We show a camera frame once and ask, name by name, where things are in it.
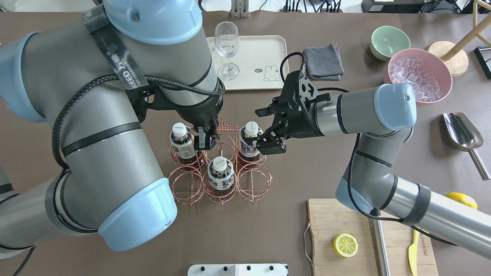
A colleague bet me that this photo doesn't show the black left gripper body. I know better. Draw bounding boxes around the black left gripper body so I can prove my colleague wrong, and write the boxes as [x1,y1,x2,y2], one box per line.
[176,94,223,133]

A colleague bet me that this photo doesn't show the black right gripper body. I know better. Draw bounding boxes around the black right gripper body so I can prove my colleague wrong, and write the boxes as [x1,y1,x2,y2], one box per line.
[267,70,333,138]

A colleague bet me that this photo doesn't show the tea bottle white cap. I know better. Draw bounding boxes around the tea bottle white cap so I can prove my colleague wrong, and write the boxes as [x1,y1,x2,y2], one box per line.
[238,121,265,169]

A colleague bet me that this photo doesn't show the copper wire bottle basket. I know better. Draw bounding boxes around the copper wire bottle basket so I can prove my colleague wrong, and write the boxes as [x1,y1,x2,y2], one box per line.
[170,121,272,206]

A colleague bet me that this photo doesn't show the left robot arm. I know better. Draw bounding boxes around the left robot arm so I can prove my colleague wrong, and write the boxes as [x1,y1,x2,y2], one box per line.
[1,0,225,259]

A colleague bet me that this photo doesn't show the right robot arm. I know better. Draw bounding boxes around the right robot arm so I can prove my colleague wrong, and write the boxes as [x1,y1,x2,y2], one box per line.
[255,71,491,259]

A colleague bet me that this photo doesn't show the tea bottle front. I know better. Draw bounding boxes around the tea bottle front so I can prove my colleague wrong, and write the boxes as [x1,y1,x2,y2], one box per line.
[207,156,235,202]

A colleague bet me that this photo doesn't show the cream rabbit tray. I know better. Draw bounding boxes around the cream rabbit tray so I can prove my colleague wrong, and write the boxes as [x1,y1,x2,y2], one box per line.
[222,35,287,90]

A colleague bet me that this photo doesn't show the dark grey cloth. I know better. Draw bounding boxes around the dark grey cloth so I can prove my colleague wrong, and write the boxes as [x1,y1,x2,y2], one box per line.
[303,43,345,81]

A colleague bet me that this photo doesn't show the clear wine glass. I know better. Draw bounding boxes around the clear wine glass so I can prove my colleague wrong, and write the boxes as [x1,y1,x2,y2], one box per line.
[214,21,240,81]

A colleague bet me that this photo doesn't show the green bowl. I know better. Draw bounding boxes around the green bowl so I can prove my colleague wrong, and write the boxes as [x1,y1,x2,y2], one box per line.
[370,26,411,61]

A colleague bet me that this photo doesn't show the wooden cutting board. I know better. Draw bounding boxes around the wooden cutting board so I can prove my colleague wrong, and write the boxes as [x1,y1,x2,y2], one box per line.
[304,198,438,276]

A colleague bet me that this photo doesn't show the half lemon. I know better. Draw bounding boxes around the half lemon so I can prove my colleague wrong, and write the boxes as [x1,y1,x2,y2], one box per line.
[333,233,358,258]

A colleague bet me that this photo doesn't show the pink bowl with ice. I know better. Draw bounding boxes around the pink bowl with ice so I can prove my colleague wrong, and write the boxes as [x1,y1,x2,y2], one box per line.
[384,48,453,105]

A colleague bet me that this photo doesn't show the steel muddler black tip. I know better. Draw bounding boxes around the steel muddler black tip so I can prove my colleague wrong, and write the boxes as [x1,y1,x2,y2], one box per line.
[369,218,391,276]

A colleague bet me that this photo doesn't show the round wooden stand base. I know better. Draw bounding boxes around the round wooden stand base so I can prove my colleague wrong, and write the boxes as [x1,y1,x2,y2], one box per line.
[427,0,491,78]

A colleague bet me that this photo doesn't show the steel ice scoop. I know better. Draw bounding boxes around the steel ice scoop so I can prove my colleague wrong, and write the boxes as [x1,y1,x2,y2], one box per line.
[442,112,490,181]

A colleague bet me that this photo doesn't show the yellow plastic knife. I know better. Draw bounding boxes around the yellow plastic knife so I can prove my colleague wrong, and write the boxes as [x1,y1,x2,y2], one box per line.
[407,228,419,276]

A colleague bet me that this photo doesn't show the yellow lemon upper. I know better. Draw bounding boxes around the yellow lemon upper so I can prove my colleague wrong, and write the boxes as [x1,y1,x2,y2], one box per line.
[445,192,478,210]

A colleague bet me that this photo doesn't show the tea bottle near handle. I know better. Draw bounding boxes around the tea bottle near handle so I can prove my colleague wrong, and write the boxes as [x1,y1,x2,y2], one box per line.
[170,122,199,168]

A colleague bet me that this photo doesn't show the aluminium frame post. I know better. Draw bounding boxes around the aluminium frame post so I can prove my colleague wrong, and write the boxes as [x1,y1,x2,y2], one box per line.
[230,0,250,18]

